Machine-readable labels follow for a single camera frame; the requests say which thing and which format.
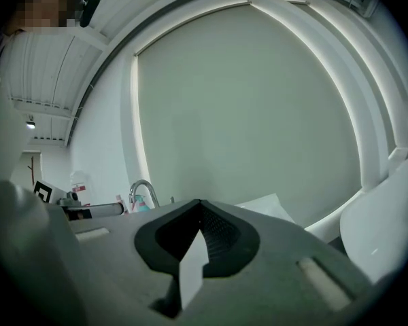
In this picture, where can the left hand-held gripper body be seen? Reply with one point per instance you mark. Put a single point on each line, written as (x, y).
(49, 193)

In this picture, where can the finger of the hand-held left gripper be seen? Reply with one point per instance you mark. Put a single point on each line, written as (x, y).
(105, 210)

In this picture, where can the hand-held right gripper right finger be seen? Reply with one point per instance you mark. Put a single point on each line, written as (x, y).
(275, 250)

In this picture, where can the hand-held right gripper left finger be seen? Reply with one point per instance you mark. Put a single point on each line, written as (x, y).
(115, 250)

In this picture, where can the pink tube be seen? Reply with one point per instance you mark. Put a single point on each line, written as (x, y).
(119, 199)

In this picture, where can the white bottle with red label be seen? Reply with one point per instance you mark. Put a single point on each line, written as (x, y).
(78, 187)

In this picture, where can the white door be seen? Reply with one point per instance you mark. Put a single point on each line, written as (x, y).
(29, 168)

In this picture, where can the teal spray bottle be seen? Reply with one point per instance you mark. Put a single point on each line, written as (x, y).
(141, 204)

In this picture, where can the person's white shirt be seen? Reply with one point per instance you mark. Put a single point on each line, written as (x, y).
(7, 182)

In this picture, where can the white paper sheet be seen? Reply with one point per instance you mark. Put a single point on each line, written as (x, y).
(267, 205)

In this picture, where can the chrome curved faucet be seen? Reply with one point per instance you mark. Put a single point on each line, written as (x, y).
(145, 186)

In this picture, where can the ceiling spot lamp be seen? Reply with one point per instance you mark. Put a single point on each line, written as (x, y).
(30, 124)

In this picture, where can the white moulded chair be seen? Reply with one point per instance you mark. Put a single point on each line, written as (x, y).
(381, 222)

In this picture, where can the grey roller blind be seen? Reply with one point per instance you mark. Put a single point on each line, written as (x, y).
(238, 121)

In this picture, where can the person's head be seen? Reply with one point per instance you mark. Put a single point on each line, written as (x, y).
(41, 5)

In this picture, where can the white window frame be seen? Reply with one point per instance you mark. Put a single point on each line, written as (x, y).
(367, 90)

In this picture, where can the black head-worn camera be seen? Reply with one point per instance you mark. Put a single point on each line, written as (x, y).
(89, 9)

